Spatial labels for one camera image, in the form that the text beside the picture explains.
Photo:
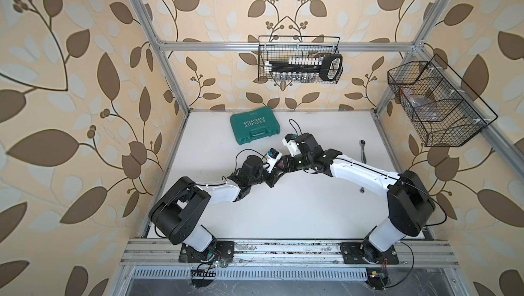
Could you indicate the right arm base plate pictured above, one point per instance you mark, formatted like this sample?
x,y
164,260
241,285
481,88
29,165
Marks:
x,y
358,253

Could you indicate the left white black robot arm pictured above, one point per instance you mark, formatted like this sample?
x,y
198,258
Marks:
x,y
177,213

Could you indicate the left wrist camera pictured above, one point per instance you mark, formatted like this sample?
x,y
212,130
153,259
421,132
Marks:
x,y
273,156

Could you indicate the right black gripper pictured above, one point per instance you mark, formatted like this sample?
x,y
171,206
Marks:
x,y
287,164

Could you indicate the black socket holder set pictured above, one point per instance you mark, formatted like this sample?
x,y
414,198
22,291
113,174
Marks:
x,y
323,69

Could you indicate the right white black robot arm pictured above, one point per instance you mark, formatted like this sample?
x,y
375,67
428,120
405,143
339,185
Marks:
x,y
409,204

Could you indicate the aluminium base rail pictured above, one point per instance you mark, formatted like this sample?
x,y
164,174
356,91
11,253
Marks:
x,y
302,260

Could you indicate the back black wire basket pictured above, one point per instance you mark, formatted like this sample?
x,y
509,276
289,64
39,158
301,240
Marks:
x,y
282,47

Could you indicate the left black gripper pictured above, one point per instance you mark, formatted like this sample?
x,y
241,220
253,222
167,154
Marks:
x,y
273,178

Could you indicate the green plastic tool case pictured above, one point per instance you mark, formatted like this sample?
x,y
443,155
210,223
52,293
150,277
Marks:
x,y
254,125

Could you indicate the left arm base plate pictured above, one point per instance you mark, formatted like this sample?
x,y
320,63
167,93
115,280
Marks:
x,y
221,251

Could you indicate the right black wire basket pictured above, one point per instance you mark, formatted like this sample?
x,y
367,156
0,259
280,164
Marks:
x,y
463,112

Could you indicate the plastic bag in basket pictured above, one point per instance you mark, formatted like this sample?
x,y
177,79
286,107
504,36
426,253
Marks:
x,y
421,108

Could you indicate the black wire basket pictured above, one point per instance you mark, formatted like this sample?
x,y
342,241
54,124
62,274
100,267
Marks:
x,y
282,47
463,112

